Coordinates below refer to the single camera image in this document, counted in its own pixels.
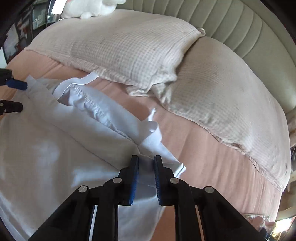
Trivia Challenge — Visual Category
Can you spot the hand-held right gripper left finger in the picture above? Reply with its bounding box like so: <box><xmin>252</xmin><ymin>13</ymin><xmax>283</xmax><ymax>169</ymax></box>
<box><xmin>28</xmin><ymin>155</ymin><xmax>139</xmax><ymax>241</ymax></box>

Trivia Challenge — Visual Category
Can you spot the pink sheet bed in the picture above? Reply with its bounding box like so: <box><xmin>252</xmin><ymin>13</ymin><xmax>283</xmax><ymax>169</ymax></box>
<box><xmin>0</xmin><ymin>50</ymin><xmax>284</xmax><ymax>241</ymax></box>

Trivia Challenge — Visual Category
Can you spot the grey padded headboard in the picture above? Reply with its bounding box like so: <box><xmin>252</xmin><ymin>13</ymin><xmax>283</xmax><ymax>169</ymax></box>
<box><xmin>116</xmin><ymin>0</ymin><xmax>296</xmax><ymax>114</ymax></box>

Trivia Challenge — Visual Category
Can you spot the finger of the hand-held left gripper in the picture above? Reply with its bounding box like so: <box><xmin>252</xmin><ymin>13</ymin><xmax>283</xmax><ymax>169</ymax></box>
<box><xmin>0</xmin><ymin>100</ymin><xmax>23</xmax><ymax>114</ymax></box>
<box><xmin>0</xmin><ymin>68</ymin><xmax>28</xmax><ymax>90</ymax></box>

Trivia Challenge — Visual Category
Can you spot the white rabbit plush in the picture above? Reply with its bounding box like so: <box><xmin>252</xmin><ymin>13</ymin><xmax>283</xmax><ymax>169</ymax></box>
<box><xmin>61</xmin><ymin>0</ymin><xmax>126</xmax><ymax>19</ymax></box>

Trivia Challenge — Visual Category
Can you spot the beige checked pillow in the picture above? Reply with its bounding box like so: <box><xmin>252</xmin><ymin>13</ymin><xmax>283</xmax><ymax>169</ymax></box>
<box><xmin>24</xmin><ymin>15</ymin><xmax>206</xmax><ymax>93</ymax></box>
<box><xmin>126</xmin><ymin>36</ymin><xmax>292</xmax><ymax>193</ymax></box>

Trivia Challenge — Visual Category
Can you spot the glass door wardrobe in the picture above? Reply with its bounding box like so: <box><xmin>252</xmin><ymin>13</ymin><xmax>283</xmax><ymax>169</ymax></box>
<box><xmin>0</xmin><ymin>0</ymin><xmax>67</xmax><ymax>67</ymax></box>

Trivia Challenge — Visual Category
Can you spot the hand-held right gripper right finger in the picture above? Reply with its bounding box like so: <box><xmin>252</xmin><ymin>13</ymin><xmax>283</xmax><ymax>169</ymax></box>
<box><xmin>154</xmin><ymin>155</ymin><xmax>266</xmax><ymax>241</ymax></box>

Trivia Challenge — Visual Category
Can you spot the white shirt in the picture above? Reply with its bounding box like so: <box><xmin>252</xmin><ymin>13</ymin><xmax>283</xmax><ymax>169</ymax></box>
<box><xmin>0</xmin><ymin>71</ymin><xmax>187</xmax><ymax>241</ymax></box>

